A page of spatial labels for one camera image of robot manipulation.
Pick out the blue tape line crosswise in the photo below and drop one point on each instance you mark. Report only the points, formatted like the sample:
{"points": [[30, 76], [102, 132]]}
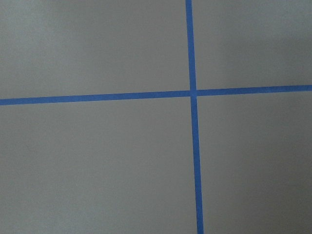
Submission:
{"points": [[152, 95]]}

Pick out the blue tape line lengthwise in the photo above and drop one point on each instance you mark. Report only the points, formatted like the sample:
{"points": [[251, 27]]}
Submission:
{"points": [[194, 117]]}

